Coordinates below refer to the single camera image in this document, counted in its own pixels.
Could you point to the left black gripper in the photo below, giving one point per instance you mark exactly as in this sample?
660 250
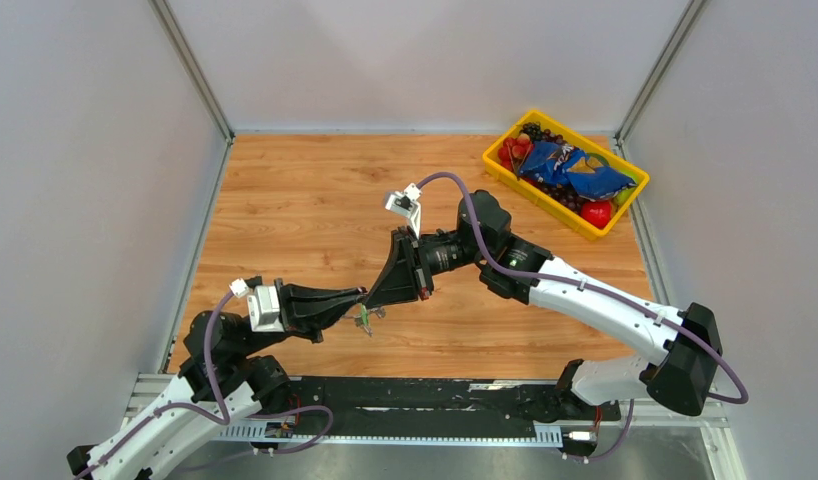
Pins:
305 309

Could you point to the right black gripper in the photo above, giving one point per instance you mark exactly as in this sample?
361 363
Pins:
407 265

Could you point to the silver metal keyring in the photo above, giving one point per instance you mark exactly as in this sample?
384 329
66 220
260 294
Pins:
374 313

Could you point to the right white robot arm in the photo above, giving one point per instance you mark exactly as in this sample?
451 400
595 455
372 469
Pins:
675 349

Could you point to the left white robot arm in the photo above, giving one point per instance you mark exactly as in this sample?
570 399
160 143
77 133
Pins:
225 379

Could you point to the dark grape bunch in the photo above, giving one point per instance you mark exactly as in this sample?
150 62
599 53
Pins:
565 194

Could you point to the blue snack bag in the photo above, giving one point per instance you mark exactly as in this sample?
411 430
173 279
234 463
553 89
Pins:
590 174

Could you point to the red apple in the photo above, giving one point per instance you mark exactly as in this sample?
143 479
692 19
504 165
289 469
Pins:
597 213

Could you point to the green fruit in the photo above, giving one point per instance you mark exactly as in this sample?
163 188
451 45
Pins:
623 195

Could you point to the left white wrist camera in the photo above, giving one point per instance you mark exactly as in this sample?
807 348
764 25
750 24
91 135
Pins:
263 303

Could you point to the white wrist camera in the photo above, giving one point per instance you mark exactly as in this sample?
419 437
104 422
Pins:
406 204
263 303

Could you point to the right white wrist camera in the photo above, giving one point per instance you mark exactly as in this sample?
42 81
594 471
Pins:
406 204

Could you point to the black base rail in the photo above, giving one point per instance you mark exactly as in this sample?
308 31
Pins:
427 411

